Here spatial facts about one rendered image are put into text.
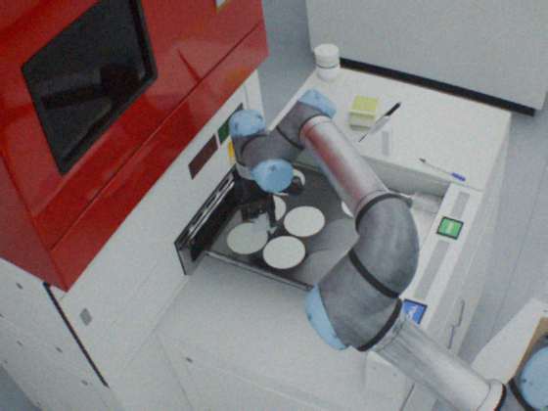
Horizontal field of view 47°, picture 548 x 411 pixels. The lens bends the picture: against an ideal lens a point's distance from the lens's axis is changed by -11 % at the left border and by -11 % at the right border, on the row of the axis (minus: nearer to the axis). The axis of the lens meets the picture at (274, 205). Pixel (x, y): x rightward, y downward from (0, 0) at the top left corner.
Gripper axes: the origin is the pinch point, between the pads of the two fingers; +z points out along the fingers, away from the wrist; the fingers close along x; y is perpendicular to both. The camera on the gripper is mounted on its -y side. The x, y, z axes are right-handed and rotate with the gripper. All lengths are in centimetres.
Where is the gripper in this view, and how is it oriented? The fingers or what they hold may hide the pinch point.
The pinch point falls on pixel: (273, 228)
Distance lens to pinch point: 171.6
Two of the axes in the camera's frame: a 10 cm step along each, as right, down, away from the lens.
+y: -9.7, 2.3, -0.8
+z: 1.1, 6.9, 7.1
